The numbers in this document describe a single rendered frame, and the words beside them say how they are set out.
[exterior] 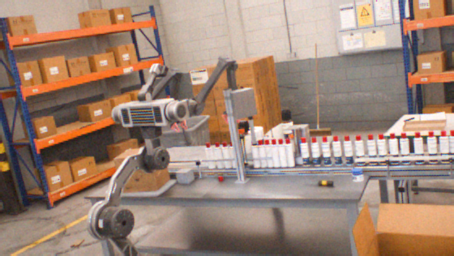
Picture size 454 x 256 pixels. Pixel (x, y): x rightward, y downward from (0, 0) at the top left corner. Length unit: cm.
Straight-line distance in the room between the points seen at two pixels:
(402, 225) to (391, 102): 572
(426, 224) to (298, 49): 626
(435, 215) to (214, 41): 724
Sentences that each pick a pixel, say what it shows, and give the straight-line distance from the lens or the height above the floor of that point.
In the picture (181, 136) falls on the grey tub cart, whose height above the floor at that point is 71.
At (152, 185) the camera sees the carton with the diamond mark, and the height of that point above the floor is 90.
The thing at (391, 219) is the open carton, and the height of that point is 106.
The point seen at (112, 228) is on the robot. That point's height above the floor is 88.
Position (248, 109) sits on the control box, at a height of 133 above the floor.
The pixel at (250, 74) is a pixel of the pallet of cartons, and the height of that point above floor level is 121.
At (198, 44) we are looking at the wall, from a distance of 907.
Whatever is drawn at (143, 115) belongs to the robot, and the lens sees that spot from 307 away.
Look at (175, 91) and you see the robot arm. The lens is 361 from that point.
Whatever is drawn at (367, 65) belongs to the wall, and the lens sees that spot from 761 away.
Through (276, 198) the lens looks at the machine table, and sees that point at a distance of 296.
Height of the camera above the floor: 189
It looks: 12 degrees down
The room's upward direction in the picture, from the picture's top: 10 degrees counter-clockwise
